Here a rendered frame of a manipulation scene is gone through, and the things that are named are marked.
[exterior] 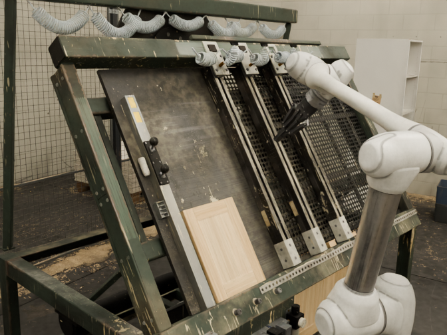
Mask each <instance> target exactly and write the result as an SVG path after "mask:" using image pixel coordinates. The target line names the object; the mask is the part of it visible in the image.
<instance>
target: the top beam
mask: <svg viewBox="0 0 447 335"><path fill-rule="evenodd" d="M216 43H217V45H218V47H219V49H222V48H223V49H224V50H225V51H226V52H228V51H229V50H231V49H230V48H232V47H233V45H231V44H230V43H229V42H216ZM246 45H247V47H248V49H249V50H250V51H251V53H252V54H253V53H259V54H261V49H262V48H263V47H262V46H261V45H260V43H246ZM275 46H276V48H277V50H278V52H279V51H281V52H284V51H287V52H289V53H290V50H291V49H292V47H290V45H279V44H275ZM192 47H193V48H194V49H195V51H196V52H197V53H200V52H205V53H206V51H205V49H204V46H203V44H202V41H187V40H170V39H137V38H120V37H87V36H70V35H58V36H57V37H56V38H55V40H54V41H53V42H52V43H51V45H50V47H49V48H48V50H49V53H50V56H51V58H52V61H53V64H54V66H55V68H56V69H59V67H60V65H61V64H62V63H66V62H73V63H74V66H75V68H76V69H96V68H202V67H206V66H201V65H199V64H197V63H196V54H195V52H194V51H193V50H192ZM294 49H296V50H295V51H297V52H298V51H301V52H306V53H309V54H310V52H311V51H313V52H312V53H311V55H313V56H316V57H318V58H319V59H321V60H323V61H324V62H325V63H326V64H332V63H333V62H335V61H337V60H340V59H343V60H345V61H348V60H349V59H350V57H349V54H348V52H347V50H346V48H345V47H336V46H313V45H297V47H296V48H295V47H294Z"/></svg>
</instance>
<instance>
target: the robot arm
mask: <svg viewBox="0 0 447 335"><path fill-rule="evenodd" d="M285 66H286V71H287V72H288V74H289V75H290V76H291V77H292V78H294V79H295V80H297V82H299V83H301V84H303V85H305V86H308V87H309V88H310V90H309V91H308V92H307V93H306V95H305V97H304V99H302V101H301V102H300V104H294V103H292V105H291V108H290V110H289V111H288V113H287V115H286V116H285V117H284V119H283V121H282V124H283V127H282V128H281V129H280V130H279V133H278V134H277V135H276V136H275V137H274V138H273V139H274V141H275V142H279V141H280V140H281V139H282V138H285V137H286V136H287V135H288V134H291V135H294V134H296V133H297V132H299V131H300V130H302V129H303V128H305V127H309V126H310V124H309V119H310V117H311V116H312V115H314V113H316V111H318V109H322V107H324V105H326V103H328V102H329V101H330V99H332V98H334V97H336V98H338V99H339V100H341V101H342V102H344V103H345V104H347V105H348V106H350V107H351V108H353V109H355V110H356V111H358V112H360V113H361V114H362V115H364V116H366V117H367V118H369V119H370V120H372V121H373V122H375V123H376V124H378V125H379V126H381V127H382V128H384V129H385V130H386V131H387V132H384V133H381V134H377V135H375V136H373V137H371V138H369V139H368V140H367V141H365V142H364V143H363V144H362V146H361V148H360V150H359V165H360V167H361V169H362V170H363V171H364V172H365V173H366V179H367V183H368V185H369V189H368V192H367V197H366V199H365V204H364V207H363V212H362V215H361V220H360V223H359V228H358V230H357V235H356V238H355V242H354V245H353V250H352V253H351V257H350V261H349V265H348V269H347V273H346V276H345V278H343V279H341V280H339V281H337V282H336V283H335V286H334V287H333V289H332V291H331V292H330V293H329V295H328V296H327V298H326V300H323V301H322V302H321V303H320V305H319V306H318V308H317V310H316V313H315V324H316V327H317V329H318V331H319V333H320V334H321V335H411V332H412V327H413V323H414V314H415V306H416V301H415V295H414V290H413V287H412V285H411V284H410V283H409V281H408V279H407V278H405V277H404V276H401V275H398V274H394V273H384V274H383V275H380V276H378V274H379V271H380V266H381V264H382V260H383V257H384V253H385V250H386V246H387V243H388V239H389V237H390V232H391V229H392V225H393V223H394V218H395V216H396V212H397V209H398V204H399V202H400V198H401V195H402V193H404V192H405V191H406V190H407V189H408V187H409V186H410V184H411V183H412V181H413V180H414V178H415V177H416V176H417V175H418V174H419V173H430V172H433V173H435V174H437V175H447V139H446V138H445V137H444V136H442V135H440V134H439V133H438V132H436V131H434V130H432V129H430V128H427V127H426V126H423V125H422V124H419V123H416V122H413V121H411V120H408V119H406V118H403V117H402V116H399V115H397V114H395V113H394V112H391V111H390V110H388V109H386V108H385V107H383V106H381V105H380V104H378V103H376V102H374V101H373V100H371V99H369V98H367V97H366V96H364V95H362V94H360V93H359V92H357V91H355V90H353V89H352V88H350V87H348V86H347V84H348V83H349V82H350V81H351V79H352V77H353V75H354V70H353V68H352V66H351V65H350V64H349V63H348V62H347V61H345V60H343V59H340V60H337V61H335V62H333V63H332V64H326V63H325V62H324V61H323V60H321V59H319V58H318V57H316V56H313V55H311V54H309V53H306V52H301V51H298V52H294V53H293V54H291V55H290V56H289V57H288V59H287V61H286V64H285ZM302 121H304V122H303V123H302ZM300 123H302V124H300ZM299 124H300V125H299Z"/></svg>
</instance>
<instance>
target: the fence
mask: <svg viewBox="0 0 447 335"><path fill-rule="evenodd" d="M130 97H133V99H134V102H135V104H136V107H137V108H131V106H130V103H129V101H128V98H130ZM120 101H121V103H122V107H123V109H124V111H125V114H126V117H127V119H128V122H129V124H130V127H131V129H132V133H133V134H134V137H135V140H136V143H137V145H138V148H139V150H140V153H141V155H142V157H144V158H145V161H146V163H147V166H148V169H149V170H150V179H151V181H152V184H153V186H154V189H155V192H156V195H157V197H158V200H159V201H163V200H164V204H165V206H166V209H167V211H168V214H169V217H167V218H166V220H167V223H168V226H169V228H170V231H171V233H172V236H173V238H174V241H175V244H176V246H177V248H178V252H179V254H180V256H181V259H182V262H183V264H184V267H185V270H186V272H187V274H188V278H189V280H190V282H191V285H192V288H193V290H194V293H195V296H196V298H197V300H198V304H199V305H200V308H201V311H203V310H206V309H209V308H211V307H213V306H215V305H216V303H215V301H214V298H213V296H212V293H211V290H210V288H209V286H208V283H207V280H206V278H205V275H204V272H203V270H202V268H201V265H200V262H199V260H198V257H197V255H196V252H195V250H194V247H193V244H192V242H191V240H190V237H189V235H188V232H187V229H186V226H185V225H184V222H183V219H182V216H181V214H180V211H179V209H178V206H177V204H176V201H175V199H174V196H173V194H172V191H171V189H170V186H169V184H166V185H159V183H158V180H157V177H156V174H155V173H154V169H153V167H152V164H151V162H150V159H149V157H148V154H147V152H146V148H145V147H144V144H143V142H144V141H149V140H150V138H151V137H150V135H149V133H148V130H147V127H146V125H145V122H144V119H143V117H142V115H141V112H140V109H139V107H138V104H137V102H136V99H135V97H134V95H128V96H124V97H123V98H121V99H120ZM133 112H139V115H140V117H141V119H142V122H139V123H137V122H136V119H135V117H134V114H133Z"/></svg>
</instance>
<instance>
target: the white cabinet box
mask: <svg viewBox="0 0 447 335"><path fill-rule="evenodd" d="M422 42H423V41H418V40H412V39H357V47H356V55H355V71H354V79H353V81H354V83H355V85H356V87H357V89H358V92H359V93H360V94H362V95H364V96H366V97H367V98H369V99H371V100H373V101H374V102H376V103H378V104H380V105H381V106H383V107H385V108H386V109H388V110H390V111H391V112H394V113H395V114H397V115H399V116H402V117H403V118H406V119H408V120H411V121H414V113H415V107H416V95H417V89H418V77H419V71H420V59H421V53H422ZM373 123H374V125H375V127H376V130H377V132H378V134H381V133H384V132H387V131H386V130H385V129H384V128H382V127H381V126H379V125H378V124H376V123H375V122H373Z"/></svg>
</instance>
